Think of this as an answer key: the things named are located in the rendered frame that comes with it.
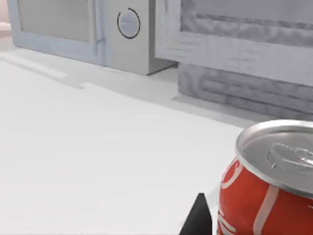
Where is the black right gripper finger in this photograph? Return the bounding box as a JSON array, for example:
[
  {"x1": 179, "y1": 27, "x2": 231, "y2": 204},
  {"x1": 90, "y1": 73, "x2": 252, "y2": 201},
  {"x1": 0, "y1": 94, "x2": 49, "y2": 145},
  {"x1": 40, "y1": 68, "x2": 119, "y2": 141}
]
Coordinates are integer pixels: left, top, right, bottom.
[{"x1": 179, "y1": 192, "x2": 213, "y2": 235}]

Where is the red and white can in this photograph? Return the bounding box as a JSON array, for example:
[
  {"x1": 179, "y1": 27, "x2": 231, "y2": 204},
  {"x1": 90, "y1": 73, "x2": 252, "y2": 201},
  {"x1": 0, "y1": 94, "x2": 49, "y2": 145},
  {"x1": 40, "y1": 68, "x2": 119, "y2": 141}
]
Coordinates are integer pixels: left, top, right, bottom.
[{"x1": 216, "y1": 119, "x2": 313, "y2": 235}]

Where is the round microwave knob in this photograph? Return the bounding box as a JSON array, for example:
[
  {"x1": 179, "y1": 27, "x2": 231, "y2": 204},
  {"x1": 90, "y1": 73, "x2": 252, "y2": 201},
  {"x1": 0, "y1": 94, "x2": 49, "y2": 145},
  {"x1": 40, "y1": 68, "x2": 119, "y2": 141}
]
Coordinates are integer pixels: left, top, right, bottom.
[{"x1": 117, "y1": 7, "x2": 141, "y2": 39}]

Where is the pale microwave oven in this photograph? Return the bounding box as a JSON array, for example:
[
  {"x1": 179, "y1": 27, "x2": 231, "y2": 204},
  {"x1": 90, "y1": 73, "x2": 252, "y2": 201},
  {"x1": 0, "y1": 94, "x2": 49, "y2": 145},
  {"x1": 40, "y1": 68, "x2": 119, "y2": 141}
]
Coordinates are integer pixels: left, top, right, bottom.
[{"x1": 6, "y1": 0, "x2": 177, "y2": 76}]

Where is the microwave door handle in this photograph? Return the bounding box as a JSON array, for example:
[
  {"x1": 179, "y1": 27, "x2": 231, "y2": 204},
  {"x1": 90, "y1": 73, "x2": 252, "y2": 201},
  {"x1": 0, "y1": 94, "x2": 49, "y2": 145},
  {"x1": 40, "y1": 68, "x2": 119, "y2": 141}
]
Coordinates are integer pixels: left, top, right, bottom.
[{"x1": 93, "y1": 0, "x2": 106, "y2": 55}]

